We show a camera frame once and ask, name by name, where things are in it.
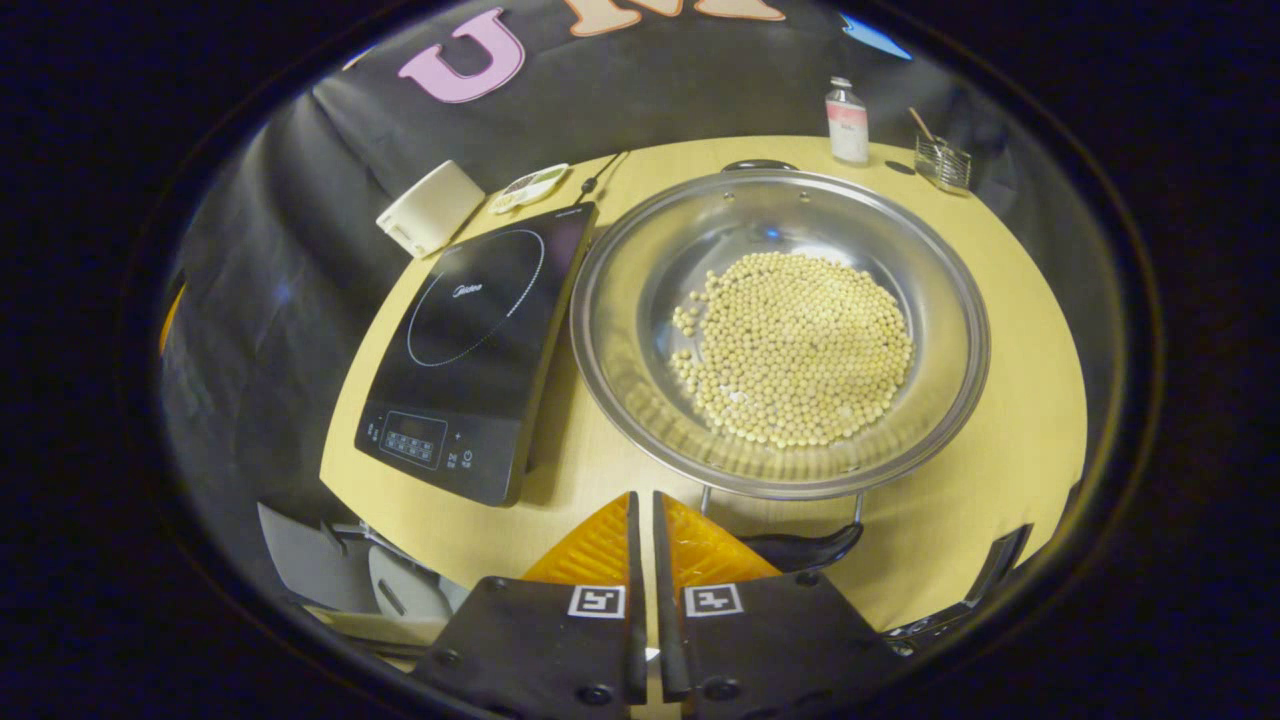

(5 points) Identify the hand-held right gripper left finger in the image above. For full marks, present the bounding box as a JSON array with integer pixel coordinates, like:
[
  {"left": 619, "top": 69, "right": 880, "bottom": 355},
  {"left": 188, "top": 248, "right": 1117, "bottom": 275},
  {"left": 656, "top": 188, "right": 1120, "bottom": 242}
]
[{"left": 410, "top": 490, "right": 649, "bottom": 720}]

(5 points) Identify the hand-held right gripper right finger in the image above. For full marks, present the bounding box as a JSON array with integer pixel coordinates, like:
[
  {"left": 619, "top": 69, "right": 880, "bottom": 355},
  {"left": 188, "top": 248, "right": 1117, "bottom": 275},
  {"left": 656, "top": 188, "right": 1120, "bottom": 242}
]
[{"left": 653, "top": 490, "right": 906, "bottom": 720}]

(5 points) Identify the black induction cooktop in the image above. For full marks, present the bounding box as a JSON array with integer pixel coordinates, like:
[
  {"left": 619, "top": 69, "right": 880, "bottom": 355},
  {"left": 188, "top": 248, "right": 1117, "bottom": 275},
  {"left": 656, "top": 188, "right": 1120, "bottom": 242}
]
[{"left": 354, "top": 202, "right": 599, "bottom": 508}]

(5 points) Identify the steel pot with black handles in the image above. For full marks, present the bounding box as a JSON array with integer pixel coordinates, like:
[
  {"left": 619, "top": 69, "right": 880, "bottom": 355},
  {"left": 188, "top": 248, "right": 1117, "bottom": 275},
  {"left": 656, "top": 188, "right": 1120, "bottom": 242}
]
[{"left": 570, "top": 158, "right": 991, "bottom": 576}]

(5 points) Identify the grey chair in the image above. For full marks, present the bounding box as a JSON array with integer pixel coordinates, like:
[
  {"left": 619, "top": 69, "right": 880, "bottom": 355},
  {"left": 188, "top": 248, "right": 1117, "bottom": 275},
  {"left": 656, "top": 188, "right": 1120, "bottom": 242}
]
[
  {"left": 368, "top": 545, "right": 457, "bottom": 627},
  {"left": 257, "top": 502, "right": 381, "bottom": 613}
]

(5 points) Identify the white plastic box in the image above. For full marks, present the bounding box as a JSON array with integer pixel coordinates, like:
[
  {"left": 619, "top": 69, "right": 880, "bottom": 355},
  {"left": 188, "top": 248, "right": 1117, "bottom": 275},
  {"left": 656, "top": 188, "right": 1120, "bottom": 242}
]
[{"left": 376, "top": 160, "right": 487, "bottom": 259}]

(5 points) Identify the pile of soybeans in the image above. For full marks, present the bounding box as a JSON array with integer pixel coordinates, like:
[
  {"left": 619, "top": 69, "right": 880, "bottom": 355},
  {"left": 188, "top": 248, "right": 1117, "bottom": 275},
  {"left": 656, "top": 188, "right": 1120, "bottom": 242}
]
[{"left": 668, "top": 250, "right": 916, "bottom": 449}]

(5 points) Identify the white divided tray of beans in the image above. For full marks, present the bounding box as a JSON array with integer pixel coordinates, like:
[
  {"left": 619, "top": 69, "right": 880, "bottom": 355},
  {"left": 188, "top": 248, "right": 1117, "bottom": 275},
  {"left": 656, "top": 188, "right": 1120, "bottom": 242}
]
[{"left": 490, "top": 163, "right": 571, "bottom": 215}]

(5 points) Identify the clear bottle with pink label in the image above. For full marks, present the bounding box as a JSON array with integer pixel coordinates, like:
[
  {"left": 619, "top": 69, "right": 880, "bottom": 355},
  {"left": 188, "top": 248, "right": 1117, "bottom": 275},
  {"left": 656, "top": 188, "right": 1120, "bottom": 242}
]
[{"left": 825, "top": 77, "right": 871, "bottom": 166}]

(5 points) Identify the black power cable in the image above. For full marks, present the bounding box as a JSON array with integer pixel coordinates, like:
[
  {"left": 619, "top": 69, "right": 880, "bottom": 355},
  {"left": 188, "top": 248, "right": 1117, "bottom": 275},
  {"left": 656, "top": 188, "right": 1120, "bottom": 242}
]
[{"left": 578, "top": 150, "right": 629, "bottom": 206}]

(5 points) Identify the wire mesh basket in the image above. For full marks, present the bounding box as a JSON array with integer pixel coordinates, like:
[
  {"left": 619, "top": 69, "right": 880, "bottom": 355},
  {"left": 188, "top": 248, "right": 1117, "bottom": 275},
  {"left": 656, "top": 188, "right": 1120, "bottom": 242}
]
[{"left": 914, "top": 135, "right": 973, "bottom": 195}]

